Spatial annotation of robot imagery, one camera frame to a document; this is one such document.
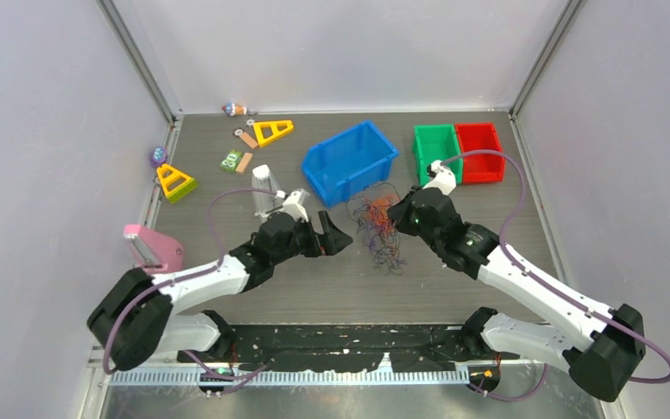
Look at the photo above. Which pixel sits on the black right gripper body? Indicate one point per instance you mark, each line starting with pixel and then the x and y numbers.
pixel 406 223

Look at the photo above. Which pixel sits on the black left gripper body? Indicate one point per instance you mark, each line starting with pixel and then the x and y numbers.
pixel 304 240

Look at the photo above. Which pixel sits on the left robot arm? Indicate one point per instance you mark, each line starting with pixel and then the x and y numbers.
pixel 143 314

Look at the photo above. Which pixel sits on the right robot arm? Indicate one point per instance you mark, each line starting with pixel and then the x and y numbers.
pixel 582 337

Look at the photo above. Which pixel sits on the green plastic bin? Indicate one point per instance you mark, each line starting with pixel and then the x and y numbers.
pixel 433 143

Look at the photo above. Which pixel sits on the blue plastic bin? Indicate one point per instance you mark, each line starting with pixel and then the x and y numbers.
pixel 348 163

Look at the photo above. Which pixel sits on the wooden block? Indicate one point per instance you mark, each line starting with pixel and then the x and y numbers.
pixel 244 163

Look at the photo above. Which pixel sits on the green toy block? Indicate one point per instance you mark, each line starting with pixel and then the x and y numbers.
pixel 231 161

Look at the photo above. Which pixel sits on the yellow triangle toy far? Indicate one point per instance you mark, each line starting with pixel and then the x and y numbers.
pixel 267 132

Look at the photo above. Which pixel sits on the yellow triangle toy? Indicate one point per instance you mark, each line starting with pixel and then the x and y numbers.
pixel 175 184
pixel 267 132

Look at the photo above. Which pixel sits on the yellow triangle toy near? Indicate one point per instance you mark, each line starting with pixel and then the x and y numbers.
pixel 175 184

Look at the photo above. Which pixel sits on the pink metronome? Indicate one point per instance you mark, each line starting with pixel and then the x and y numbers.
pixel 153 251

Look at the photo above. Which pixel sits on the small figurine toy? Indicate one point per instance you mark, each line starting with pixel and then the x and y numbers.
pixel 233 109

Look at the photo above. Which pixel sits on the purple round toy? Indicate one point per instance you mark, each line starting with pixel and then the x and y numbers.
pixel 158 157

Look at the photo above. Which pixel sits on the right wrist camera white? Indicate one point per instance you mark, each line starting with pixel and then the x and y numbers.
pixel 441 178

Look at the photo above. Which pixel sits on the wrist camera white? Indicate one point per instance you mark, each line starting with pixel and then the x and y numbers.
pixel 441 178
pixel 293 205

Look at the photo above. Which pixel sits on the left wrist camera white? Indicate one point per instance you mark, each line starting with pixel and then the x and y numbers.
pixel 293 205

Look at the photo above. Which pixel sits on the tan strip with ring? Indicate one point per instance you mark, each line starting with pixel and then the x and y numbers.
pixel 245 137

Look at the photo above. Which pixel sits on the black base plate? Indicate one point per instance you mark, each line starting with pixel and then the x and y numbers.
pixel 350 348

